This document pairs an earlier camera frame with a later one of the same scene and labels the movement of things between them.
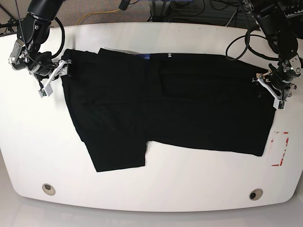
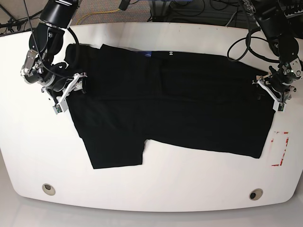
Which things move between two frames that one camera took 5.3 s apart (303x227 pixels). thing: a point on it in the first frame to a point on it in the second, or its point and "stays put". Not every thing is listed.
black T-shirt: [123, 100] stays put
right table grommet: [255, 194] stays put
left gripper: [40, 63] to [55, 79]
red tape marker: [282, 157] stays put
